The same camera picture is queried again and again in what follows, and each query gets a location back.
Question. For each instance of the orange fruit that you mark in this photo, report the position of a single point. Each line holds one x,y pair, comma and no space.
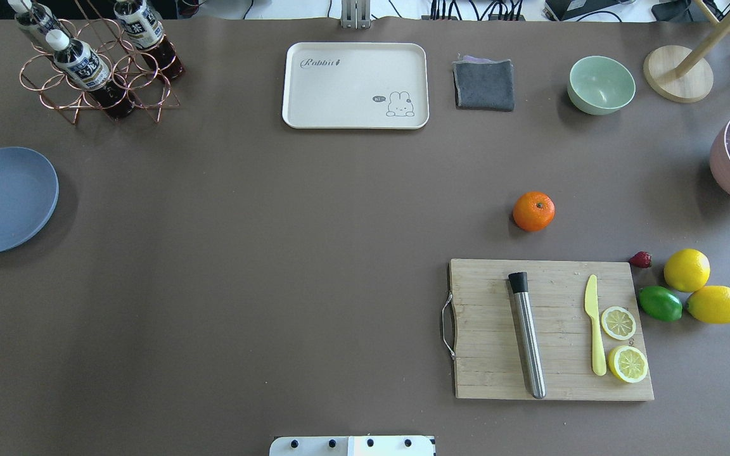
533,211

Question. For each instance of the blue round plate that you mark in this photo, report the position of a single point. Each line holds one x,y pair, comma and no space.
29,191

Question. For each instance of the cream rabbit tray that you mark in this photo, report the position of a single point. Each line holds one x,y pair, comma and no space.
355,85

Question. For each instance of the grey folded cloth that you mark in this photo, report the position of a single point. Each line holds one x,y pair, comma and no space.
483,84

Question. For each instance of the wooden cutting board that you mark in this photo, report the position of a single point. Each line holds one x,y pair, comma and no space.
489,362

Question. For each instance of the steel muddler black tip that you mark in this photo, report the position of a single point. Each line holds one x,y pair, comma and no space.
526,327

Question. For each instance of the yellow plastic knife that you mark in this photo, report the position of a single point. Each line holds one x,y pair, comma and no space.
591,307

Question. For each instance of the lemon half upper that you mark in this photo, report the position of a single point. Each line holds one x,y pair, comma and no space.
618,323

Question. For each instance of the lemon half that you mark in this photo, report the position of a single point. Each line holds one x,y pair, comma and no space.
618,323
628,364

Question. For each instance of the green bowl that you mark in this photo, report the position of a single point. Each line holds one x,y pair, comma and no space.
599,85

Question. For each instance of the red strawberry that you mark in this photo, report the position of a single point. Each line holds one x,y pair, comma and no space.
641,260

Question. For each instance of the lemon half lower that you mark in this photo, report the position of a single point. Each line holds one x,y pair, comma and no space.
628,364

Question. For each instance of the green lime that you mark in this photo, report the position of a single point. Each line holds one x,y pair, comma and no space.
660,303

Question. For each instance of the tea bottle back right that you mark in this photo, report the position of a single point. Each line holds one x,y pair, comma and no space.
143,28

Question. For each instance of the tea bottle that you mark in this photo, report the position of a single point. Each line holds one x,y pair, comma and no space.
143,28
35,20
83,66

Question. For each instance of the whole lemon upper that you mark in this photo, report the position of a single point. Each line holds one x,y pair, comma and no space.
687,270

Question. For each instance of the whole lemon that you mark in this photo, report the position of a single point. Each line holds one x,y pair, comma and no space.
710,304
687,270

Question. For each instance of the tea bottle front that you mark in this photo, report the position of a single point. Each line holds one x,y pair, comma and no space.
83,66

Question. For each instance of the wooden stand round base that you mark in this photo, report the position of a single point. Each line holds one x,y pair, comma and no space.
681,74

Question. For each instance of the whole lemon lower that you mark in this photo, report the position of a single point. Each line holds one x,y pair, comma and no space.
710,304

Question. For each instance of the tea bottle back left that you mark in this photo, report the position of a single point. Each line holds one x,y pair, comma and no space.
35,20

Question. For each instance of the metal camera pole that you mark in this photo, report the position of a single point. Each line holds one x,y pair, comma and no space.
355,14

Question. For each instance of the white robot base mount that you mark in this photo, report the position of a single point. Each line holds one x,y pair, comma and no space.
354,445

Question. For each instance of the copper wire bottle rack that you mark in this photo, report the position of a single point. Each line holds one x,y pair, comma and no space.
101,30

